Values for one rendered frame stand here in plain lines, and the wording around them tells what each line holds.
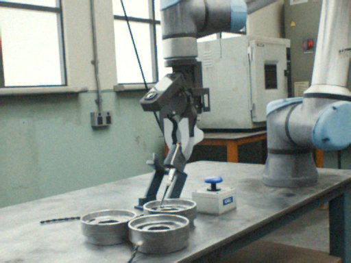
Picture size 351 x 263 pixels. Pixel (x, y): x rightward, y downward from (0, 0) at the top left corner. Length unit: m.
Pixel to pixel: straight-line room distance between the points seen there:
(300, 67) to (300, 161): 3.56
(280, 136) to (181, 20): 0.45
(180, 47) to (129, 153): 2.19
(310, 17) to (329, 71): 3.63
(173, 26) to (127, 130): 2.16
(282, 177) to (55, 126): 1.71
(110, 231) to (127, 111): 2.31
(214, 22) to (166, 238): 0.48
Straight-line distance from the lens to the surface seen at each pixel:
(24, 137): 2.57
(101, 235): 0.81
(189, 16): 0.97
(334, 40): 1.18
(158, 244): 0.75
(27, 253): 0.83
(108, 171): 2.97
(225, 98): 3.17
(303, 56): 4.77
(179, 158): 0.96
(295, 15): 4.84
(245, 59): 3.09
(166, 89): 0.92
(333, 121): 1.12
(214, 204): 0.98
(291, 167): 1.25
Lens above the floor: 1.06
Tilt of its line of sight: 6 degrees down
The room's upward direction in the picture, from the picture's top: 3 degrees counter-clockwise
